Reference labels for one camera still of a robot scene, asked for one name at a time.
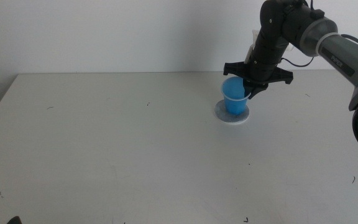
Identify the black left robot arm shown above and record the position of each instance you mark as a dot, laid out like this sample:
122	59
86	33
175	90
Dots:
14	221

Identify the blue plastic cup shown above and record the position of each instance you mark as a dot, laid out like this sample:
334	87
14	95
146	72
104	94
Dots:
234	102

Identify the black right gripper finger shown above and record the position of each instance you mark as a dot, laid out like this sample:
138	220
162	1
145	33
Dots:
246	89
258	91

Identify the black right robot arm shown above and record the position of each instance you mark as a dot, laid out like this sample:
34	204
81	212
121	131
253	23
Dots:
346	59

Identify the round grey cup mat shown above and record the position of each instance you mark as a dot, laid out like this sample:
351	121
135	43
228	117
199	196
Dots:
221	115

